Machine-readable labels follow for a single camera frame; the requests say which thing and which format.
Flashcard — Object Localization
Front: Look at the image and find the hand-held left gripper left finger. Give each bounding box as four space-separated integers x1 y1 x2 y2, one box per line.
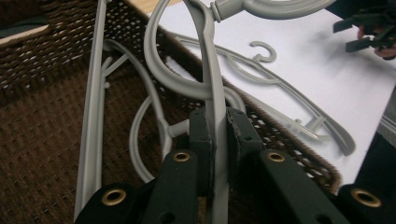
148 106 218 224

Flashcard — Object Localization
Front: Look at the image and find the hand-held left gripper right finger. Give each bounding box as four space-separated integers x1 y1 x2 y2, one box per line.
226 106 352 224

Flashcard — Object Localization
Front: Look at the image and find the gray plastic clothes hanger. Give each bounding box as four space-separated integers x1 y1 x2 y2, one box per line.
143 0 248 115
73 0 191 224
169 31 357 157
181 0 338 224

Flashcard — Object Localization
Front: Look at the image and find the brown woven basket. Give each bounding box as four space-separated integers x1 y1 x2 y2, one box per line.
0 0 342 224

